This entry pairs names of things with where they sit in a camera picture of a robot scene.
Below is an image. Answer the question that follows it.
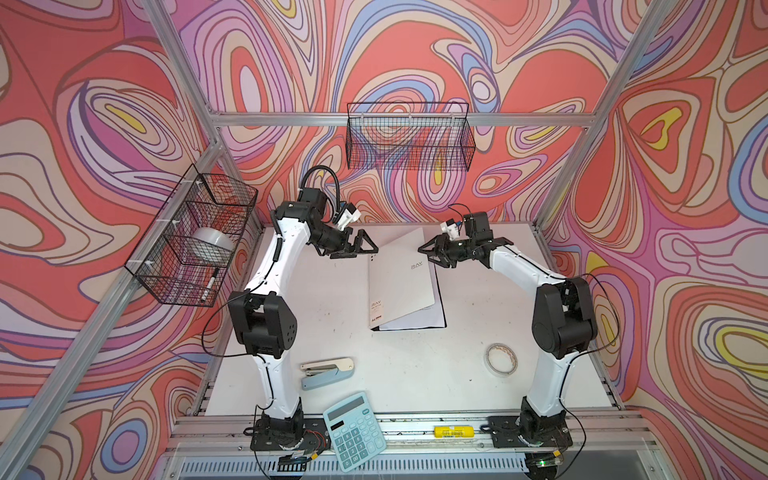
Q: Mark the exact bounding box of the left black wire basket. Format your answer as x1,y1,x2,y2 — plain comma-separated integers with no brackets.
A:
125,165,258,307

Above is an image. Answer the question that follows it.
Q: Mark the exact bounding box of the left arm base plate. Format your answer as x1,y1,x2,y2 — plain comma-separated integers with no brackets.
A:
250,418,331,454

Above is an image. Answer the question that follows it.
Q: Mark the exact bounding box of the white black file folder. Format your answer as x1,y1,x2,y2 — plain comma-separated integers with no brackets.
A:
368,228,447,331

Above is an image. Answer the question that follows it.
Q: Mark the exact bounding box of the black wire basket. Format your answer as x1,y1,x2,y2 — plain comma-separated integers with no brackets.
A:
125,165,258,307
345,100,476,172

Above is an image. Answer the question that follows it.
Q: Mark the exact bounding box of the blue cream stapler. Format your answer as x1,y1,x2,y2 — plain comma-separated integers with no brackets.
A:
300,357,355,391

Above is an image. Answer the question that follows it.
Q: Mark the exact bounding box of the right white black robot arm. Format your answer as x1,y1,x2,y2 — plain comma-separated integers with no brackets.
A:
418,212,598,444

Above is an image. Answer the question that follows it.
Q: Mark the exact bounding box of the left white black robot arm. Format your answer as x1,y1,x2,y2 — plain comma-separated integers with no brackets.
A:
227,187,378,436

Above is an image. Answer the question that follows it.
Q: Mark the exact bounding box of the teal calculator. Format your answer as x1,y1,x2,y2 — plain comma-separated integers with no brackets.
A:
323,392,386,473

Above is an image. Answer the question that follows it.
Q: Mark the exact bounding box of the clear tape roll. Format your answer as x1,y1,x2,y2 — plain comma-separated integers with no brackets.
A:
484,343,518,378

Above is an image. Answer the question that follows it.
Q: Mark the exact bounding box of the yellow label sticker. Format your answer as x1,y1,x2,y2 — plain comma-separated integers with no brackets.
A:
433,425,475,439

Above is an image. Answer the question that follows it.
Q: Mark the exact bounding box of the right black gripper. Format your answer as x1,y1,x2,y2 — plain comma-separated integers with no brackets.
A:
417,233,475,268

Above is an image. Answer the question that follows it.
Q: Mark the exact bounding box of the back black wire basket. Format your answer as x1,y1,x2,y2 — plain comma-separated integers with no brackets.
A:
345,100,476,172

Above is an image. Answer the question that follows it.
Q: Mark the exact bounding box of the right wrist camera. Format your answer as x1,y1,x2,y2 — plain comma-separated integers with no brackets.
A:
440,219,463,240

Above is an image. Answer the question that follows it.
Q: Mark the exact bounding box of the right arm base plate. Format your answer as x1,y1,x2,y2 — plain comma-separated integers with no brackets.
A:
480,411,573,450

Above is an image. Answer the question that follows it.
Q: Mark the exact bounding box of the black marker pen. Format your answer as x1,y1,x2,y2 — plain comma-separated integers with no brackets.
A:
200,268,219,304

